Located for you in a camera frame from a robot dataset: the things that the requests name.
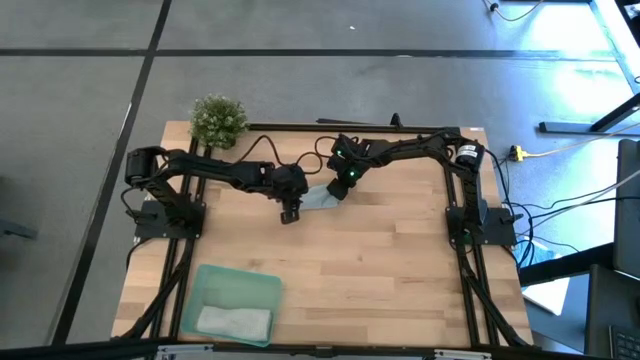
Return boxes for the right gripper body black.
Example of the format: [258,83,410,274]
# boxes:
[332,163,364,189]

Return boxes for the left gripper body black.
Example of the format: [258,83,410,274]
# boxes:
[273,182,308,211]

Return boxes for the light blue microfiber towel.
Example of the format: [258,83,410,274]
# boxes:
[299,183,344,211]

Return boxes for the green translucent plastic basket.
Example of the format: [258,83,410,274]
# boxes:
[179,263,285,349]

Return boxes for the grey waffle microfiber towel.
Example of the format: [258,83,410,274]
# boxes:
[195,305,274,343]

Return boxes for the small potted green plant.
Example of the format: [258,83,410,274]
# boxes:
[189,94,250,150]

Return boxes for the black T-shaped stand foot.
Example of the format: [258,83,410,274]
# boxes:
[538,92,640,135]

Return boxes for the white paper sheet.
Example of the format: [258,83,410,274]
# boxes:
[521,277,571,316]

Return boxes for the black floor bar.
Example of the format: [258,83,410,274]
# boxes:
[519,242,616,287]

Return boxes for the dark grey computer case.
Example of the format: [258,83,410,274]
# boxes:
[612,138,640,279]

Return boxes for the black side desk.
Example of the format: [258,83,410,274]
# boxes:
[583,263,640,359]

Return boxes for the black keyboard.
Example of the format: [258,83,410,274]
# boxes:
[608,324,640,360]

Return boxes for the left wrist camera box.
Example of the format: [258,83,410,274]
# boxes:
[279,163,310,189]

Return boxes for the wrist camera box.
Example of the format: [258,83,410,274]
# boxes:
[327,142,359,166]
[279,163,310,189]

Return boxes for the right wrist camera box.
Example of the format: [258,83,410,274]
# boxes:
[327,142,359,166]

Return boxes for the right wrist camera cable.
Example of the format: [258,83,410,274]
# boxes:
[313,134,351,161]

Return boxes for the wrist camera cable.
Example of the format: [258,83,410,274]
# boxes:
[233,133,324,176]
[313,134,351,161]

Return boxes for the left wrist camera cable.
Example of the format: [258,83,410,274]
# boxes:
[233,133,324,176]

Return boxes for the black aluminium table frame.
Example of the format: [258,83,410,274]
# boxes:
[0,113,640,360]

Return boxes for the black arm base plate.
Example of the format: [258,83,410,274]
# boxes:
[446,205,524,247]
[125,199,207,240]

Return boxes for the black cable bundle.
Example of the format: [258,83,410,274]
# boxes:
[487,149,539,269]

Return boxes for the thin cable with black connector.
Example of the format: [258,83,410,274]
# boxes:
[482,0,545,23]

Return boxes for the cream power cable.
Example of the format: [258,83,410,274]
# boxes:
[522,121,640,159]

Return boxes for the white floor cable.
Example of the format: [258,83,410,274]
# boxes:
[529,168,640,221]

